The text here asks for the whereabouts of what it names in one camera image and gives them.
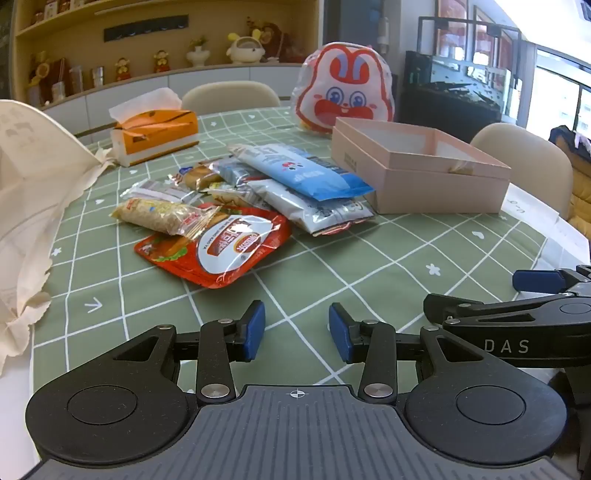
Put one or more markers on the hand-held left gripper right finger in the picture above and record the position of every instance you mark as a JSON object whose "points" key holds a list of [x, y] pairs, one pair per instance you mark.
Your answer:
{"points": [[337, 332]]}

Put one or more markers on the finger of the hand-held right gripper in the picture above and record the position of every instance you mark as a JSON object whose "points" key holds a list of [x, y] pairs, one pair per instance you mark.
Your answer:
{"points": [[443, 307], [535, 280]]}

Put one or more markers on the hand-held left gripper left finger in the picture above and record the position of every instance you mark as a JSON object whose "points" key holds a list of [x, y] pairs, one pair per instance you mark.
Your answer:
{"points": [[255, 330]]}

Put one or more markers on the red sausage packet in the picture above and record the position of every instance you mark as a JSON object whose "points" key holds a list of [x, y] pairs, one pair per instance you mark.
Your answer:
{"points": [[240, 249]]}

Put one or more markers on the pink cardboard box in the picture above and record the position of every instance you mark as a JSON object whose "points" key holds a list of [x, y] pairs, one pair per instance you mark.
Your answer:
{"points": [[438, 189]]}

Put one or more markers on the white blue snack packet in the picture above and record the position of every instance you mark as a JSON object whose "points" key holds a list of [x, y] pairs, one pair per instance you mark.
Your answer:
{"points": [[295, 203]]}

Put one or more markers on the clear rice crisp bar packet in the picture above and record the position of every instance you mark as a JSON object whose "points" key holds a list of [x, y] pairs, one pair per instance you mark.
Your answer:
{"points": [[152, 214]]}

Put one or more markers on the clear packet of small sachets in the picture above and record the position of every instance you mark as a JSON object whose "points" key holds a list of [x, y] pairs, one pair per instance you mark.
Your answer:
{"points": [[231, 170]]}

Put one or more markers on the light blue snack packet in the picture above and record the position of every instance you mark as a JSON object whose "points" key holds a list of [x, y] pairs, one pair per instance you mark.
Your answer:
{"points": [[300, 173]]}

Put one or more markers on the green checked tablecloth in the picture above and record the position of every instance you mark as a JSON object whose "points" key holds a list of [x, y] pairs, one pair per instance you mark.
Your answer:
{"points": [[392, 258]]}

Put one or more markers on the beige chair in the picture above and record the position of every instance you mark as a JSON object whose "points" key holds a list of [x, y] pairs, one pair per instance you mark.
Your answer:
{"points": [[231, 97], [531, 161]]}

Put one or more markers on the brown nugget snack packet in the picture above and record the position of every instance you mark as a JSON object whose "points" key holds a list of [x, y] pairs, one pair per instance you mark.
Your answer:
{"points": [[228, 196]]}

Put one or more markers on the clear bread snack packet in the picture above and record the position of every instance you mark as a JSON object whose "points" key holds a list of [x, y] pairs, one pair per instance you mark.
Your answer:
{"points": [[201, 174]]}

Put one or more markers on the small clear wrapped snack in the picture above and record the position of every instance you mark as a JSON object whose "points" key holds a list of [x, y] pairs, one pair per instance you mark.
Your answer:
{"points": [[152, 189]]}

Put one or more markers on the black aquarium cabinet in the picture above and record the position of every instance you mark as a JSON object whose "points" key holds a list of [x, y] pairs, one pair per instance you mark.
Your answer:
{"points": [[443, 101]]}

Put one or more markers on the orange tissue box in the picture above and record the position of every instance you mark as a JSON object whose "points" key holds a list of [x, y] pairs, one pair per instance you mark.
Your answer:
{"points": [[157, 131]]}

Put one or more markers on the red white rabbit plush bag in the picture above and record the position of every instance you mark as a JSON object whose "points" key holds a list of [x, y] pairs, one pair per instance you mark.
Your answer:
{"points": [[344, 92]]}

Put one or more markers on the white low cabinet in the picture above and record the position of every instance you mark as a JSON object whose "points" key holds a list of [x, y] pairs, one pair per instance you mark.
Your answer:
{"points": [[207, 76]]}

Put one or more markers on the cream cloth tote bag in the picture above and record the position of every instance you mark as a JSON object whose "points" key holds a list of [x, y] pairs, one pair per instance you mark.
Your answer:
{"points": [[27, 184]]}

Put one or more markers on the yellow white plush toy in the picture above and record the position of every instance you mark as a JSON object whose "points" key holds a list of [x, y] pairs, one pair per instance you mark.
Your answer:
{"points": [[244, 48]]}

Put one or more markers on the white vase figurine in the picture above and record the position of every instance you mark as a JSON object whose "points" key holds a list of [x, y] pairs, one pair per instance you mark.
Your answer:
{"points": [[198, 53]]}

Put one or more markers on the red doll figurine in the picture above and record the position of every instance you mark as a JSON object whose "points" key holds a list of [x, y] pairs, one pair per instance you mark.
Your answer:
{"points": [[161, 62], [123, 70]]}

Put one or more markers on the brown plush toy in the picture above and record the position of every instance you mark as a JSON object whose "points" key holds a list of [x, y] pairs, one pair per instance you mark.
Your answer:
{"points": [[272, 39]]}

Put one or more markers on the yellow figurine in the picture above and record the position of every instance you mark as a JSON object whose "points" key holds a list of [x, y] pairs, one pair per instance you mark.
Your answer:
{"points": [[39, 69]]}

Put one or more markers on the wooden wall shelf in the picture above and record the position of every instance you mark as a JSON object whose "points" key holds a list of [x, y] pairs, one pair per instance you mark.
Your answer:
{"points": [[138, 50]]}

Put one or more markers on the black wall plaque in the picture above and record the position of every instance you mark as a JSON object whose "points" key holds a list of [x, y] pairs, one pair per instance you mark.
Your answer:
{"points": [[145, 26]]}

